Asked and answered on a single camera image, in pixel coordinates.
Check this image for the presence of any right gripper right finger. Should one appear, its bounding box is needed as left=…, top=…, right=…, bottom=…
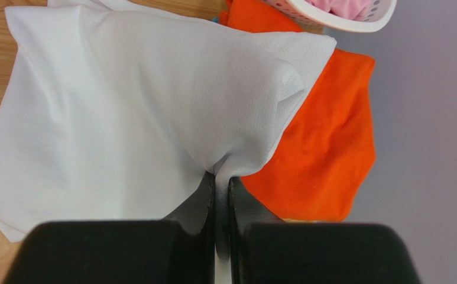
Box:
left=228, top=177, right=420, bottom=283

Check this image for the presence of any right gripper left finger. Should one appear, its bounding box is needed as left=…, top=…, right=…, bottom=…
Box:
left=4, top=173, right=215, bottom=283

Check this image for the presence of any white t shirt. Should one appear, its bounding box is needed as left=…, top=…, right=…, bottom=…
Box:
left=0, top=0, right=338, bottom=243

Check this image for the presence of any folded orange t shirt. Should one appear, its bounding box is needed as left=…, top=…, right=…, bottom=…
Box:
left=219, top=0, right=377, bottom=222

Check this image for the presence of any white plastic laundry basket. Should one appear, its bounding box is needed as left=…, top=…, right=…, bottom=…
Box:
left=265, top=0, right=397, bottom=33

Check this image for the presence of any pink t shirt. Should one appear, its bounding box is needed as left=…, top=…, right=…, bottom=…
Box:
left=306, top=0, right=372, bottom=21

